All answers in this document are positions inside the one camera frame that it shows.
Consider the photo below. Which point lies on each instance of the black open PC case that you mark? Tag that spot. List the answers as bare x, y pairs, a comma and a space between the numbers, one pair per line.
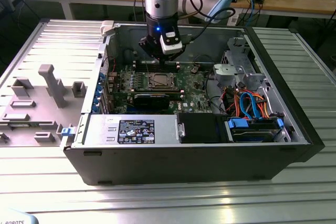
183, 166

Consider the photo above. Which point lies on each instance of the white label tag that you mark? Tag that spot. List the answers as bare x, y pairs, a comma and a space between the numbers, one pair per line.
234, 20

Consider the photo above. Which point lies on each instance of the hard disk in blue carrier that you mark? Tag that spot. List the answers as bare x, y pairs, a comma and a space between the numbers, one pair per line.
252, 136

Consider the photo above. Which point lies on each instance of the silver metal latch bracket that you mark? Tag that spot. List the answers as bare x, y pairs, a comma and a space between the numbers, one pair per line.
181, 130

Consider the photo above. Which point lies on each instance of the blue case clip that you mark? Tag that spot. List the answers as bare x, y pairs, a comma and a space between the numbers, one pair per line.
67, 132

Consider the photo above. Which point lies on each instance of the silver power supply unit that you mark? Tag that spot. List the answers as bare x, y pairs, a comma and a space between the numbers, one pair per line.
162, 129

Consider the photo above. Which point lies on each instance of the green motherboard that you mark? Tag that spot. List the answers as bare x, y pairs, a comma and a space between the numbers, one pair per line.
194, 95

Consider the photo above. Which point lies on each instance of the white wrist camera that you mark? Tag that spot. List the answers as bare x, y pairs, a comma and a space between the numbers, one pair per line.
170, 47

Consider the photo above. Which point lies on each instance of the silver metal drive cage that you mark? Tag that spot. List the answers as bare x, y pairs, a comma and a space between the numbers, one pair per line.
223, 73

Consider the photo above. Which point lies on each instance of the blue slot retainer clip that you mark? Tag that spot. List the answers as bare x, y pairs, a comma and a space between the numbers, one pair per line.
96, 103
102, 77
99, 91

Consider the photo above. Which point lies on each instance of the grey parts rack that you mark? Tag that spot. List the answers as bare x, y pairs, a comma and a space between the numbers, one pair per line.
39, 113

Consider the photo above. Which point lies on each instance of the black graphics card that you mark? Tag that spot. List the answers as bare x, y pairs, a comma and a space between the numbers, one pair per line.
151, 102

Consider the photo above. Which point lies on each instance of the white case latch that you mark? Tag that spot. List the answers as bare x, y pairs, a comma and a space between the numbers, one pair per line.
107, 28

